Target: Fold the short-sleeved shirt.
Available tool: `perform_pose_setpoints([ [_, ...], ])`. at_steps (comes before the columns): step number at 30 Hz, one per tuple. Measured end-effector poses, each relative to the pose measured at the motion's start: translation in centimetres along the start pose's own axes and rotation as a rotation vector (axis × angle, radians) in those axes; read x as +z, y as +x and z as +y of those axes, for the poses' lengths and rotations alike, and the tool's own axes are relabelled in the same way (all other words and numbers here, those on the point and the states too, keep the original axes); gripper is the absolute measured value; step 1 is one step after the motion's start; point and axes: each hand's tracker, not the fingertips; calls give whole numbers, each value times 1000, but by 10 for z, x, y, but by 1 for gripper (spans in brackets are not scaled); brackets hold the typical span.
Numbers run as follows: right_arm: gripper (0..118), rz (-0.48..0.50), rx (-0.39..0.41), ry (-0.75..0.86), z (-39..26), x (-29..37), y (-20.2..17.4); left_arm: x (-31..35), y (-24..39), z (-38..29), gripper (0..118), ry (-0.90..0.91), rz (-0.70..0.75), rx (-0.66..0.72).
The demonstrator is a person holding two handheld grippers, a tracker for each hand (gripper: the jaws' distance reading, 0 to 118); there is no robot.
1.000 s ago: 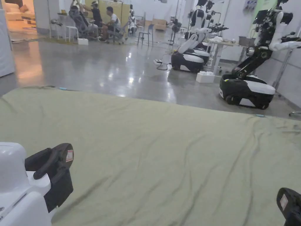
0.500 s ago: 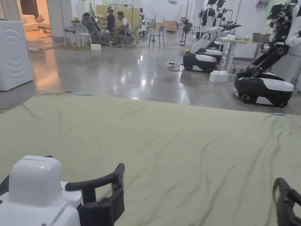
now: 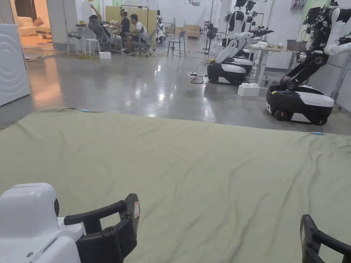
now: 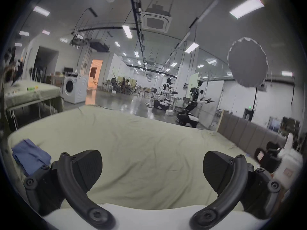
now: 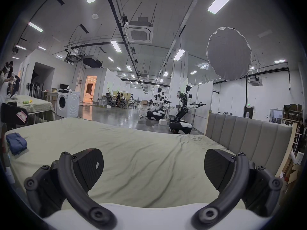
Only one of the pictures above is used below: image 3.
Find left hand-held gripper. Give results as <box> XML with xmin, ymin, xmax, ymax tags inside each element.
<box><xmin>0</xmin><ymin>183</ymin><xmax>140</xmax><ymax>263</ymax></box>

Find white-legged work table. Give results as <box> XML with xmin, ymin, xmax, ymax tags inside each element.
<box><xmin>250</xmin><ymin>40</ymin><xmax>300</xmax><ymax>86</ymax></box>

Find cream sofa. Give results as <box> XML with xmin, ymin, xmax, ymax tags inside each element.
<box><xmin>16</xmin><ymin>16</ymin><xmax>52</xmax><ymax>37</ymax></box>

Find black standing fan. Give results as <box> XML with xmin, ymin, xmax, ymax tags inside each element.
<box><xmin>203</xmin><ymin>24</ymin><xmax>218</xmax><ymax>53</ymax></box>

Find brown carton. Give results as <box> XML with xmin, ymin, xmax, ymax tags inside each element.
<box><xmin>183</xmin><ymin>24</ymin><xmax>201</xmax><ymax>38</ymax></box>

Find grey office chair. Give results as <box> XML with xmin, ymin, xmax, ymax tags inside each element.
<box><xmin>131</xmin><ymin>27</ymin><xmax>159</xmax><ymax>58</ymax></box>
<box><xmin>90</xmin><ymin>23</ymin><xmax>124</xmax><ymax>54</ymax></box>

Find blue plastic chair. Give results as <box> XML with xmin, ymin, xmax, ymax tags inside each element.
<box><xmin>167</xmin><ymin>31</ymin><xmax>187</xmax><ymax>57</ymax></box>

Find white stool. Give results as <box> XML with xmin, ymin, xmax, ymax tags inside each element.
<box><xmin>83</xmin><ymin>38</ymin><xmax>101</xmax><ymax>57</ymax></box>

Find white washing machine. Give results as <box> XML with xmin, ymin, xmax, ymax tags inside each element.
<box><xmin>0</xmin><ymin>24</ymin><xmax>31</xmax><ymax>107</ymax></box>

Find white and black wheeled robot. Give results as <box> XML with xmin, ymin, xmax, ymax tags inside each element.
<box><xmin>207</xmin><ymin>0</ymin><xmax>275</xmax><ymax>86</ymax></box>
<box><xmin>266</xmin><ymin>0</ymin><xmax>351</xmax><ymax>126</ymax></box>
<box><xmin>235</xmin><ymin>0</ymin><xmax>264</xmax><ymax>76</ymax></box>

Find bed with pale green sheet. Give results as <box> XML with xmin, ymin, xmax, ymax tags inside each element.
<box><xmin>0</xmin><ymin>108</ymin><xmax>351</xmax><ymax>263</ymax></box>

